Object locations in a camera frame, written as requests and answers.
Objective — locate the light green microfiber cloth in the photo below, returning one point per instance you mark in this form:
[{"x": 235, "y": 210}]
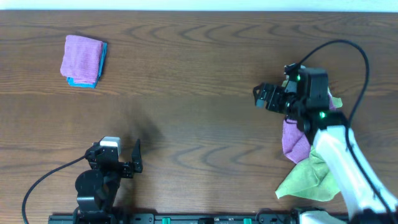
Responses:
[{"x": 335, "y": 101}]

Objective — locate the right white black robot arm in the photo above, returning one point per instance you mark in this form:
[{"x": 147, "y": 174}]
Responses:
[{"x": 367, "y": 199}]

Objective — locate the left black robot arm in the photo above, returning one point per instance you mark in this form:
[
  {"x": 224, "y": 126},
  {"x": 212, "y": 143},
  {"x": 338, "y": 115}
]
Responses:
[{"x": 97, "y": 187}]

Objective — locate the right green clamp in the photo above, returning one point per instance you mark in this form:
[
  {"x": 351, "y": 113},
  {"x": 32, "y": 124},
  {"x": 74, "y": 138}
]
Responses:
[{"x": 247, "y": 221}]

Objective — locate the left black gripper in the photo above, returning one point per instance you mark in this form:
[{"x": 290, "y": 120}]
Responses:
[{"x": 125, "y": 168}]

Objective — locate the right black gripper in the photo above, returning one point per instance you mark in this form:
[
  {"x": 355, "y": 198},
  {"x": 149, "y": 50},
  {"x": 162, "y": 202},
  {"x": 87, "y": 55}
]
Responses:
[{"x": 275, "y": 92}]

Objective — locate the folded pink cloth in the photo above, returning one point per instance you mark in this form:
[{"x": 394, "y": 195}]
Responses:
[{"x": 81, "y": 60}]

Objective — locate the left green clamp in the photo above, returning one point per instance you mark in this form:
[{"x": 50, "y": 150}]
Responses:
[{"x": 166, "y": 220}]

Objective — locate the green clamp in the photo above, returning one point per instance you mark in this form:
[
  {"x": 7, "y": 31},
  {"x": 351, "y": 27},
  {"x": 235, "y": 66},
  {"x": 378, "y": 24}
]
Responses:
[
  {"x": 247, "y": 221},
  {"x": 166, "y": 220}
]

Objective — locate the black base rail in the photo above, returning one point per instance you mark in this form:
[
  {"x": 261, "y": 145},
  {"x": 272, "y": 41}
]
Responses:
[{"x": 263, "y": 217}]

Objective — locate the crumpled purple cloth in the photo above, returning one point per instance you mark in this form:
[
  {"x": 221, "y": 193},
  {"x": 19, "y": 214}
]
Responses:
[{"x": 295, "y": 145}]

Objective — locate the folded blue cloth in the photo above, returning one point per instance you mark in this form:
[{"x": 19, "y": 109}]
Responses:
[{"x": 71, "y": 81}]

